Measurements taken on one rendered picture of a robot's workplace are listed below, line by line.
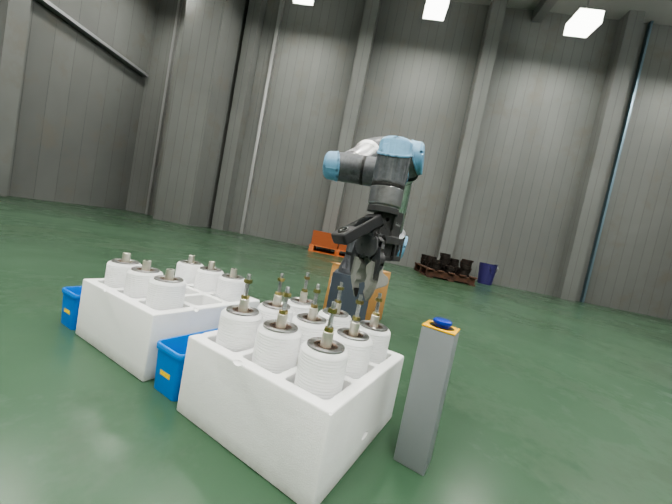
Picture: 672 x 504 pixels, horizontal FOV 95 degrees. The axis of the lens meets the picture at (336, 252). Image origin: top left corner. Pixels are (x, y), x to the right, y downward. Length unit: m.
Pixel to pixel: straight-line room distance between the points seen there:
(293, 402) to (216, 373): 0.20
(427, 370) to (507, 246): 7.53
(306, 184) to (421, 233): 3.05
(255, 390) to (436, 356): 0.37
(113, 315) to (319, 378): 0.68
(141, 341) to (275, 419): 0.47
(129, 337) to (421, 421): 0.77
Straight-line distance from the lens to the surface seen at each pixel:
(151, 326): 0.93
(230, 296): 1.12
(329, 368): 0.60
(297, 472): 0.66
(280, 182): 8.01
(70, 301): 1.33
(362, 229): 0.65
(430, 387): 0.74
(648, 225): 9.72
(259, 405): 0.67
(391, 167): 0.69
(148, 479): 0.73
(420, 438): 0.79
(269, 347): 0.66
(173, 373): 0.88
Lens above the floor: 0.47
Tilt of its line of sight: 3 degrees down
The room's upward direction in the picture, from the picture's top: 11 degrees clockwise
